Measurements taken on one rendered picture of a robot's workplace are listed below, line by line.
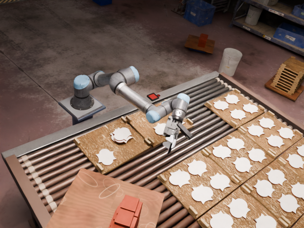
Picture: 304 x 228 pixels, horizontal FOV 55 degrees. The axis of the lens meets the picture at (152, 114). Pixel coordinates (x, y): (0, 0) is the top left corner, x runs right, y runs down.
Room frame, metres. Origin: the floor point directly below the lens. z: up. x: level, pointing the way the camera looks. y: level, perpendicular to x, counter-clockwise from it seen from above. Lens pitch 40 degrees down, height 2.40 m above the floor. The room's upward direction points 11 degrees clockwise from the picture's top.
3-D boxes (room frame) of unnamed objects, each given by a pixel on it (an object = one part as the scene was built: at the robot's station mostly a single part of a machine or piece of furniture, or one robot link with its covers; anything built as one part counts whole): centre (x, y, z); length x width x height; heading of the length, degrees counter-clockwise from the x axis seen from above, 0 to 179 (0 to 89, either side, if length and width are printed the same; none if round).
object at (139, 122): (1.66, -0.07, 0.93); 0.41 x 0.35 x 0.02; 136
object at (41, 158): (1.75, 0.05, 0.90); 1.95 x 0.05 x 0.05; 136
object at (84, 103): (1.77, 0.57, 0.94); 0.15 x 0.15 x 0.10
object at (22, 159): (1.79, 0.08, 0.90); 1.95 x 0.05 x 0.05; 136
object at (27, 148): (1.84, 0.13, 0.89); 2.08 x 0.08 x 0.06; 136
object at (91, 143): (1.35, 0.23, 0.93); 0.41 x 0.35 x 0.02; 138
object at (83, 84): (1.77, 0.56, 1.06); 0.13 x 0.12 x 0.14; 143
